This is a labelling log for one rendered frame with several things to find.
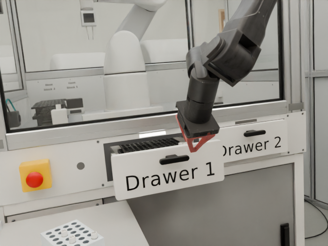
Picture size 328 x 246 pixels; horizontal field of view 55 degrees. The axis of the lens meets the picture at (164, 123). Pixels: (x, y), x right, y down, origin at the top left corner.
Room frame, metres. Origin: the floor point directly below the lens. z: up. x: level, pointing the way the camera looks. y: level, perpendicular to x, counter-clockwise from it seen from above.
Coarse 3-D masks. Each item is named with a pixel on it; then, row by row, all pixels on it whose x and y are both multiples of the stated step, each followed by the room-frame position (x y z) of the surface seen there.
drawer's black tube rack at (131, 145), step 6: (168, 138) 1.01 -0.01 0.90; (126, 144) 0.97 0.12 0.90; (132, 144) 0.96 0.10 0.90; (138, 144) 0.96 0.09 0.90; (144, 144) 0.95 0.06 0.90; (150, 144) 0.94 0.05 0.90; (156, 144) 0.94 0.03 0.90; (162, 144) 0.93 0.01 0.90; (168, 144) 0.92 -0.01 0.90; (174, 144) 0.91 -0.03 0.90; (120, 150) 1.02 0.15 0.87; (126, 150) 0.89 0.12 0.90; (132, 150) 0.88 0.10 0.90; (138, 150) 0.89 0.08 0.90
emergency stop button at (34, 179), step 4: (32, 172) 0.76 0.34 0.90; (36, 172) 0.76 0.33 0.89; (28, 176) 0.75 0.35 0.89; (32, 176) 0.75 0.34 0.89; (36, 176) 0.75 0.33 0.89; (40, 176) 0.76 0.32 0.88; (28, 180) 0.75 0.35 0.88; (32, 180) 0.75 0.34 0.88; (36, 180) 0.75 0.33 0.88; (40, 180) 0.75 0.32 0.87; (28, 184) 0.75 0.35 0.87; (32, 184) 0.75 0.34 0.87; (36, 184) 0.75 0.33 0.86; (40, 184) 0.76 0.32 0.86
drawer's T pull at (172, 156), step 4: (168, 156) 0.74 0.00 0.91; (172, 156) 0.74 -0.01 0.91; (176, 156) 0.73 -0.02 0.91; (180, 156) 0.73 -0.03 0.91; (184, 156) 0.73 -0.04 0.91; (188, 156) 0.73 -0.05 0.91; (160, 160) 0.72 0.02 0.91; (164, 160) 0.72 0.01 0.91; (168, 160) 0.72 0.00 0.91; (172, 160) 0.72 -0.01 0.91; (176, 160) 0.72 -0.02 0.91; (180, 160) 0.73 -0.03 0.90; (184, 160) 0.73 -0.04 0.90
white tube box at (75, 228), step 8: (64, 224) 0.66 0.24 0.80; (72, 224) 0.66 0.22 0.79; (80, 224) 0.65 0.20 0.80; (48, 232) 0.63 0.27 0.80; (56, 232) 0.62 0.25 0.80; (72, 232) 0.62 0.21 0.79; (80, 232) 0.61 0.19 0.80; (88, 232) 0.61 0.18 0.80; (48, 240) 0.59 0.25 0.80; (56, 240) 0.60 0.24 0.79; (64, 240) 0.59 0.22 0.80; (80, 240) 0.58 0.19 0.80; (88, 240) 0.58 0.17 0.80; (96, 240) 0.58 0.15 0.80
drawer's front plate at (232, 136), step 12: (276, 120) 1.03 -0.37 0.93; (228, 132) 0.96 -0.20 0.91; (240, 132) 0.98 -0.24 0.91; (276, 132) 1.01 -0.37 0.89; (228, 144) 0.96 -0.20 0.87; (240, 144) 0.97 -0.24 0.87; (264, 144) 1.00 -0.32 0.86; (228, 156) 0.96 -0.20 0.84; (240, 156) 0.97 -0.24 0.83; (252, 156) 0.99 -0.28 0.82
